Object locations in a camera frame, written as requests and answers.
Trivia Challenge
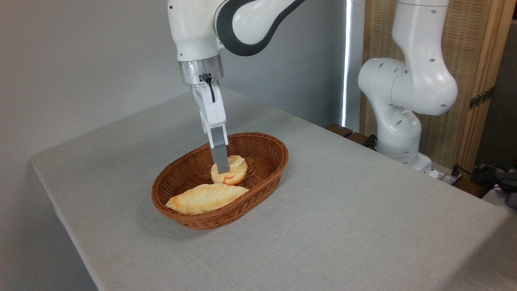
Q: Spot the metal screen hinge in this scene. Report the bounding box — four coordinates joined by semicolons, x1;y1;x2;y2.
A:
468;86;494;111

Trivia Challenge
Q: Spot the dark cable bundle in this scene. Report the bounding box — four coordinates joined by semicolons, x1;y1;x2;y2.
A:
450;162;517;211

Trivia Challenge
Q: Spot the round bread roll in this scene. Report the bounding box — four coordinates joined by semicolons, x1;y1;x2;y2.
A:
210;155;249;186

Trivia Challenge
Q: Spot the long braided bread loaf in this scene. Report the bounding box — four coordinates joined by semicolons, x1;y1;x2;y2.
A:
165;183;250;215

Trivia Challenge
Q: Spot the brown wicker basket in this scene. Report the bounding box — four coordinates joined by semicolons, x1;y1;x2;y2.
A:
151;132;289;231

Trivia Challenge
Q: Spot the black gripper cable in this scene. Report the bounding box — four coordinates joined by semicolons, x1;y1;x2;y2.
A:
199;73;216;103

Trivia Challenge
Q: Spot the dark brown wooden board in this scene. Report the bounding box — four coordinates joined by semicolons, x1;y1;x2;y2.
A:
326;123;378;151

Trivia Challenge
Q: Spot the grey tablecloth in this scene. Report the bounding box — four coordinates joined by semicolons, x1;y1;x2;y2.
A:
30;87;517;291

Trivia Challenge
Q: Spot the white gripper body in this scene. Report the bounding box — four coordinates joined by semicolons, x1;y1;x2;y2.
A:
191;82;227;133

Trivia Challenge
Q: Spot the wooden rattan folding screen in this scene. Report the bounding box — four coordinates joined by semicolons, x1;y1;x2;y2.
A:
359;0;517;175

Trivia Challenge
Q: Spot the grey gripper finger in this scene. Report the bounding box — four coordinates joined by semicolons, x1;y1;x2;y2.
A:
206;123;230;175

